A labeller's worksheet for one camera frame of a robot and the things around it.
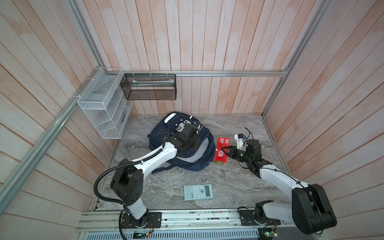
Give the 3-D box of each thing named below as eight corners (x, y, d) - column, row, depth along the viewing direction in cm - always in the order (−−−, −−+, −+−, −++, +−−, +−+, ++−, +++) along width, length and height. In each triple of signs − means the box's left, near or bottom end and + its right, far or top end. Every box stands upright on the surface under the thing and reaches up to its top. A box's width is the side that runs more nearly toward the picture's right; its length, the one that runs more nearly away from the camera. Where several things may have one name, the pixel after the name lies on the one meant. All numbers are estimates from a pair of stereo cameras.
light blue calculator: (184, 200, 81) (184, 199, 79) (183, 187, 86) (183, 185, 84) (213, 197, 82) (213, 196, 80) (210, 184, 87) (211, 183, 85)
